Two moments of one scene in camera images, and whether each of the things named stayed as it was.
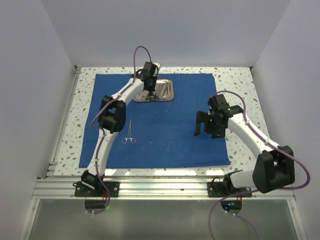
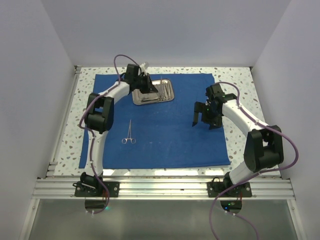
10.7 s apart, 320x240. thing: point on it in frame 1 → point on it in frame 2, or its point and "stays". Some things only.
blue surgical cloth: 157,134 stays
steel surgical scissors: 133,140 stays
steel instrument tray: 164,91 stays
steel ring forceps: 155,98 → 162,96
